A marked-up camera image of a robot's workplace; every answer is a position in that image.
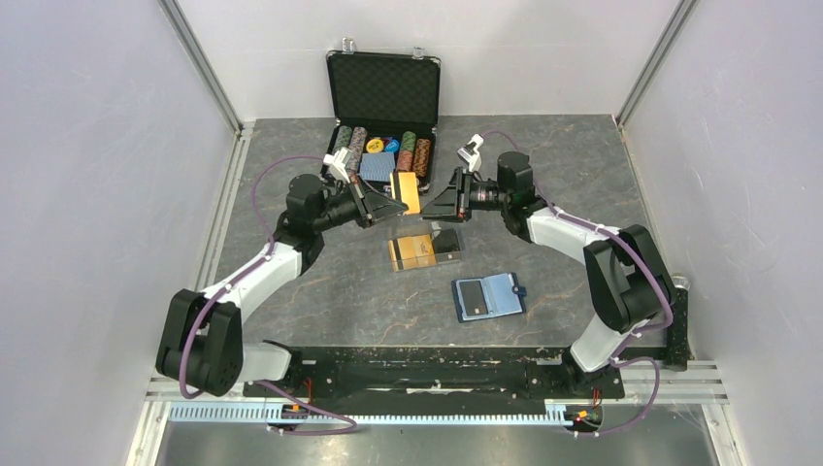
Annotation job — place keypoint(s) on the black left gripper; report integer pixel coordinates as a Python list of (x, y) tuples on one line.
[(372, 206)]

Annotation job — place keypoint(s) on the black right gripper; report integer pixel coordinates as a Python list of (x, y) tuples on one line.
[(453, 202)]

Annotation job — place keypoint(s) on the gold VIP card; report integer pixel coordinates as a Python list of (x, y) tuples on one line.
[(411, 252), (403, 188)]

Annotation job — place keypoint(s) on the black VIP card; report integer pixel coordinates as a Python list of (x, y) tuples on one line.
[(473, 301), (446, 245)]

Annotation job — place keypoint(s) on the clear acrylic card box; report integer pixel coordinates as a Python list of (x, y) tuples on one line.
[(424, 228)]

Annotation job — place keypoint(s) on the blue leather card holder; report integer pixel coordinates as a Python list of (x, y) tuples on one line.
[(504, 295)]

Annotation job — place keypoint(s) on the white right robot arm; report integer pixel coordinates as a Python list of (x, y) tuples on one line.
[(631, 289)]

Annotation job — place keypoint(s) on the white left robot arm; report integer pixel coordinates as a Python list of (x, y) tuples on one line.
[(202, 345)]

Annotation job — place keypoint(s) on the blue playing card deck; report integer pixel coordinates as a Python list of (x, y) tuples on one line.
[(377, 167)]

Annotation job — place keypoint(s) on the yellow dealer button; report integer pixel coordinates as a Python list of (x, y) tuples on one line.
[(375, 145)]

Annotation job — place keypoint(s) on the black poker chip case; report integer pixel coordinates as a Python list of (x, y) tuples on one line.
[(387, 94)]

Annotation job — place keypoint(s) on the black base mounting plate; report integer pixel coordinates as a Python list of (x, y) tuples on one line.
[(438, 381)]

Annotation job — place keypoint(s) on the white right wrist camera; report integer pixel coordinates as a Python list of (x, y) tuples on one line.
[(470, 155)]

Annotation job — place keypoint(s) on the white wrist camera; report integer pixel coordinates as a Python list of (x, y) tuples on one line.
[(470, 155), (336, 165)]

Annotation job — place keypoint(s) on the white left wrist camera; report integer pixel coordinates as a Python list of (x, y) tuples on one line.
[(336, 165)]

